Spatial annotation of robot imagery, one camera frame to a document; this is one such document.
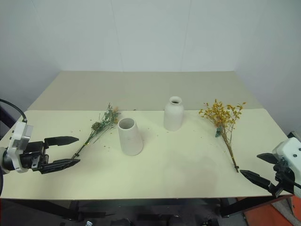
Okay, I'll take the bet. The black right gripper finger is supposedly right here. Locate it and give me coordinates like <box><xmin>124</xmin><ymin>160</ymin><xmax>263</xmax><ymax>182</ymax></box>
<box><xmin>256</xmin><ymin>153</ymin><xmax>280</xmax><ymax>165</ymax></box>
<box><xmin>239</xmin><ymin>169</ymin><xmax>279</xmax><ymax>194</ymax></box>

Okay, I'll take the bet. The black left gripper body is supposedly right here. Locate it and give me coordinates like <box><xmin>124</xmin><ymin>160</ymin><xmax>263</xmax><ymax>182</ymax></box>
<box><xmin>19</xmin><ymin>141</ymin><xmax>50</xmax><ymax>170</ymax></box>

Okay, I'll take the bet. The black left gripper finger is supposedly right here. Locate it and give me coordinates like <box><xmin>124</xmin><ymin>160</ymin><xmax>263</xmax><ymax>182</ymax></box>
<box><xmin>40</xmin><ymin>159</ymin><xmax>81</xmax><ymax>175</ymax></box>
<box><xmin>44</xmin><ymin>136</ymin><xmax>79</xmax><ymax>147</ymax></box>

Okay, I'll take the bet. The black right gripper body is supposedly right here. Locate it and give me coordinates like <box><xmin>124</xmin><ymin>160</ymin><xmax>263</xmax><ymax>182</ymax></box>
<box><xmin>272</xmin><ymin>158</ymin><xmax>297</xmax><ymax>198</ymax></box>

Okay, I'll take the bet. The white conical open vase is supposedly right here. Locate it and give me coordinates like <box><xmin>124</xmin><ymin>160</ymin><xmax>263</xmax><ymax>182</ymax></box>
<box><xmin>117</xmin><ymin>117</ymin><xmax>143</xmax><ymax>156</ymax></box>

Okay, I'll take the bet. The white bottle-shaped vase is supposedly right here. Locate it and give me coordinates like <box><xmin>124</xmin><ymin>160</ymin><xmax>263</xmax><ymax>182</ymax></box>
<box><xmin>164</xmin><ymin>96</ymin><xmax>184</xmax><ymax>131</ymax></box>

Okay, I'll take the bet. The orange object under table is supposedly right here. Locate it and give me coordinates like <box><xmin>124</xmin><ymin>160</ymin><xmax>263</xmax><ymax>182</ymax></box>
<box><xmin>243</xmin><ymin>194</ymin><xmax>301</xmax><ymax>226</ymax></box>

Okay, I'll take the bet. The green dried flower bunch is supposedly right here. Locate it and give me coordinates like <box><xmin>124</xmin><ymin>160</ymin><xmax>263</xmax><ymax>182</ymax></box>
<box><xmin>71</xmin><ymin>102</ymin><xmax>121</xmax><ymax>160</ymax></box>

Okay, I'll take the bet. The yellow dried flower bunch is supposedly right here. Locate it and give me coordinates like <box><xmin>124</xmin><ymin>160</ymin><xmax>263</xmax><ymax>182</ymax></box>
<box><xmin>198</xmin><ymin>99</ymin><xmax>247</xmax><ymax>173</ymax></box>

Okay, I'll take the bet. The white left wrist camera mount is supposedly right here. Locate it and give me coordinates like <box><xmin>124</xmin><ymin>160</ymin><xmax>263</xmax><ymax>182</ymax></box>
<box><xmin>5</xmin><ymin>121</ymin><xmax>34</xmax><ymax>173</ymax></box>

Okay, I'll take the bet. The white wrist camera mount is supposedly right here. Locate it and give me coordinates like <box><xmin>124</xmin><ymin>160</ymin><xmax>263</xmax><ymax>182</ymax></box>
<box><xmin>272</xmin><ymin>137</ymin><xmax>301</xmax><ymax>189</ymax></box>
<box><xmin>5</xmin><ymin>121</ymin><xmax>34</xmax><ymax>173</ymax></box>

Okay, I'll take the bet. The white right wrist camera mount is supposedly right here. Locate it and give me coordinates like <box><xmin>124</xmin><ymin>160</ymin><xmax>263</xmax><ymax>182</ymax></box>
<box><xmin>272</xmin><ymin>137</ymin><xmax>301</xmax><ymax>189</ymax></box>

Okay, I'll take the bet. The black table frame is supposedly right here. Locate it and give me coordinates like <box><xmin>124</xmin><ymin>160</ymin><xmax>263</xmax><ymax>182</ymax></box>
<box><xmin>0</xmin><ymin>194</ymin><xmax>293</xmax><ymax>222</ymax></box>

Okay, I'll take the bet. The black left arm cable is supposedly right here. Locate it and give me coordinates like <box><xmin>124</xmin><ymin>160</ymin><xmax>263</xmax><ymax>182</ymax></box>
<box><xmin>0</xmin><ymin>98</ymin><xmax>28</xmax><ymax>123</ymax></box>

